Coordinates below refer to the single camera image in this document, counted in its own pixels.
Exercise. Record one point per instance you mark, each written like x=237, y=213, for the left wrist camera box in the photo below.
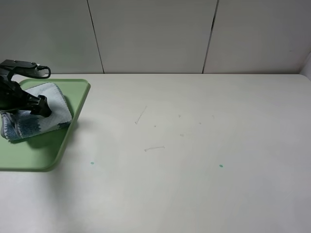
x=23, y=68

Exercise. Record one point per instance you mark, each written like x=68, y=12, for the blue white striped towel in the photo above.
x=54, y=115

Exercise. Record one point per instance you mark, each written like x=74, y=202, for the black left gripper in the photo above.
x=13, y=98

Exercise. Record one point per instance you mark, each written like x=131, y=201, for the green plastic tray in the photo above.
x=42, y=153

